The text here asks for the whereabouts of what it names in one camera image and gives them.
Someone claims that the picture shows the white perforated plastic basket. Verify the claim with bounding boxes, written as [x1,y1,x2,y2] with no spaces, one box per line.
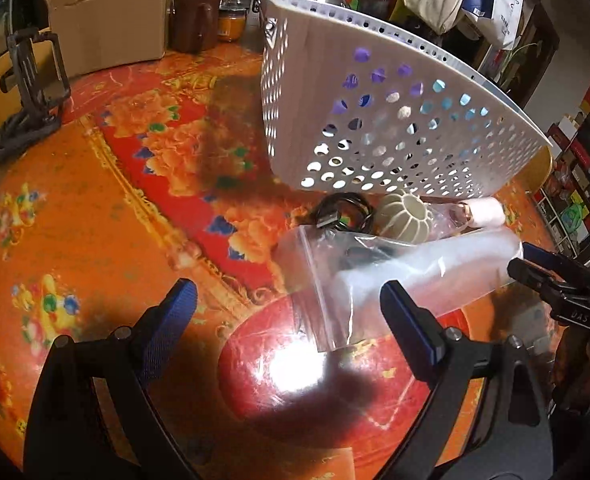
[261,0,554,198]

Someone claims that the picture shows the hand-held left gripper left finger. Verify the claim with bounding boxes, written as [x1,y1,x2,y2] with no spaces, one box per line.
[22,277,198,480]

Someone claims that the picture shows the white tote bag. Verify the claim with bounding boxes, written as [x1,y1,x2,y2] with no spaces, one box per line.
[470,0,526,51]

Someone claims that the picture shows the shelf rack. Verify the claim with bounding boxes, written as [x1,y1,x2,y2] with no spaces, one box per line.
[535,110,590,261]

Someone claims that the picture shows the open cardboard box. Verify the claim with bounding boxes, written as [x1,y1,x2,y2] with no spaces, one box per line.
[42,0,186,78]

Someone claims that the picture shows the white tissue roll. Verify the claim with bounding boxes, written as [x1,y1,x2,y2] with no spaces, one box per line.
[457,199,506,231]

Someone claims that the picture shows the person's right hand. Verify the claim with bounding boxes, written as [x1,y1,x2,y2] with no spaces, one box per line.
[555,330,590,411]

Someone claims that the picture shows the black cable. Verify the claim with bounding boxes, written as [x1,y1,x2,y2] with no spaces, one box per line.
[317,194,376,235]

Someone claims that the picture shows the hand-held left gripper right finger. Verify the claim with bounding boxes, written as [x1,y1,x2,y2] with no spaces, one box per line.
[379,280,556,480]

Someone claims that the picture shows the beige ribbed soft cup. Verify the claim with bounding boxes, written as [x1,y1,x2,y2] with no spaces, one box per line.
[377,192,433,243]

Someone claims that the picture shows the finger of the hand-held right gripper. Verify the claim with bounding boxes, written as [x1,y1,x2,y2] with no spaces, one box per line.
[522,242,590,281]
[507,259,580,306]

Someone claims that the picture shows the beige plush toy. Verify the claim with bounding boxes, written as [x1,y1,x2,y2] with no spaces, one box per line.
[385,91,413,120]

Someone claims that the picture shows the potted plant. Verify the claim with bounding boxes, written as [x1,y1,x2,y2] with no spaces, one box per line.
[495,40,540,97]

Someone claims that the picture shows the brown mug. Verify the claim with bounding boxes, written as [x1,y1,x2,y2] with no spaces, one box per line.
[170,0,220,53]

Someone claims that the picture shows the purple tissue pack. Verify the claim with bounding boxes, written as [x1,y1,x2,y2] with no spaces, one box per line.
[336,47,426,113]

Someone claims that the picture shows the orange jar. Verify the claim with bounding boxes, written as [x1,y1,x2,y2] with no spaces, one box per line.
[218,6,249,43]

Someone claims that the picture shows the light blue cloth pack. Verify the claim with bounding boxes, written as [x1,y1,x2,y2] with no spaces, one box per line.
[420,79,490,121]

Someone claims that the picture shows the clear zip bag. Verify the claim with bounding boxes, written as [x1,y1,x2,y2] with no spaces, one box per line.
[277,225,524,354]

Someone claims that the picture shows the black phone holder stand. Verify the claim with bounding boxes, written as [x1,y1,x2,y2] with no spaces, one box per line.
[0,30,70,161]

